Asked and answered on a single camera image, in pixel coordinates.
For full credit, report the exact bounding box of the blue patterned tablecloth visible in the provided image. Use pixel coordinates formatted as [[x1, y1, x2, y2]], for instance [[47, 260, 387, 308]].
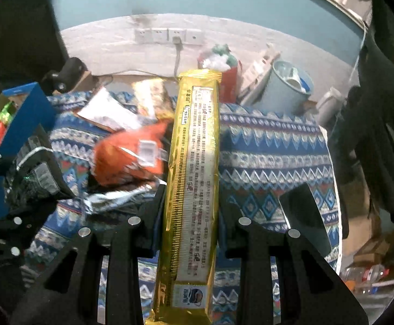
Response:
[[24, 90, 343, 325]]

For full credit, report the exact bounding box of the brown cardboard piece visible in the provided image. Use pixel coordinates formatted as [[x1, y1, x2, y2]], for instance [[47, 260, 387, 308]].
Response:
[[353, 228, 394, 268]]

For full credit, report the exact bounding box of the white hanging cable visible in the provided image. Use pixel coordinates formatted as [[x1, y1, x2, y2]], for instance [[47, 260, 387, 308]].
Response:
[[351, 24, 369, 89]]

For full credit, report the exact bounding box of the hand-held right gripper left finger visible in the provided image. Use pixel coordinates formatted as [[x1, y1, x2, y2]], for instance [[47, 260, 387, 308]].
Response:
[[9, 184, 166, 325]]

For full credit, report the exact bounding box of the orange snack bag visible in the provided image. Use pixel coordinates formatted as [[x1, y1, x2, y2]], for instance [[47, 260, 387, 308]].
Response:
[[93, 121, 169, 187]]

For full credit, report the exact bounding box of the long gold biscuit packet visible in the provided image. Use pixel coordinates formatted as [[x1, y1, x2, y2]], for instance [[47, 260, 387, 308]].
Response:
[[145, 69, 222, 325]]

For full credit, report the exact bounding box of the clear plastic water bottle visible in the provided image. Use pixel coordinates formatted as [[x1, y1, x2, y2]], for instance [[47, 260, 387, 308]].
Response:
[[340, 265, 391, 294]]

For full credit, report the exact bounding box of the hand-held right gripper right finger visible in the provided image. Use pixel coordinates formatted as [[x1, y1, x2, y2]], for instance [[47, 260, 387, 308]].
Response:
[[217, 199, 369, 325]]

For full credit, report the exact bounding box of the white back snack packet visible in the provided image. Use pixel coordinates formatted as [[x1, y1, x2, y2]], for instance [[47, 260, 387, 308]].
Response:
[[76, 87, 142, 132]]

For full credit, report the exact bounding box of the silver foil snack packet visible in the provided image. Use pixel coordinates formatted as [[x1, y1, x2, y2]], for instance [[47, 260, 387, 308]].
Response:
[[82, 179, 168, 215]]

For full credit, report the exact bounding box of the black snack packet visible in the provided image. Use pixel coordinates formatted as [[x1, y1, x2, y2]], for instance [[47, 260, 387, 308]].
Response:
[[4, 125, 77, 215]]

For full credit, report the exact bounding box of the white wall shelf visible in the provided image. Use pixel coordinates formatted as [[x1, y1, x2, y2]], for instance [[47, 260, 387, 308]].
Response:
[[271, 0, 370, 33]]

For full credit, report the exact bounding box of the golden nut snack packet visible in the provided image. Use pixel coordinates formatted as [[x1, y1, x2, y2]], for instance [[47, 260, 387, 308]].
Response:
[[132, 78, 176, 121]]

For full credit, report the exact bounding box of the light blue trash bin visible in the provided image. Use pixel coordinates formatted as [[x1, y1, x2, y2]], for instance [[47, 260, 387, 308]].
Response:
[[262, 60, 315, 116]]

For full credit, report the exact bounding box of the green snack packet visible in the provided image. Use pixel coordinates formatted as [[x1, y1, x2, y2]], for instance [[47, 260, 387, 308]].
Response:
[[0, 102, 17, 125]]

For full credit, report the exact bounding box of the red white carton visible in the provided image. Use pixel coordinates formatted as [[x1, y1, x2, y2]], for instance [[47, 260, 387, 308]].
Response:
[[240, 43, 281, 106]]

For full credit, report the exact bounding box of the blue cardboard box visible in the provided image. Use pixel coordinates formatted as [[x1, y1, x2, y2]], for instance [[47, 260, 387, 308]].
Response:
[[0, 82, 58, 219]]

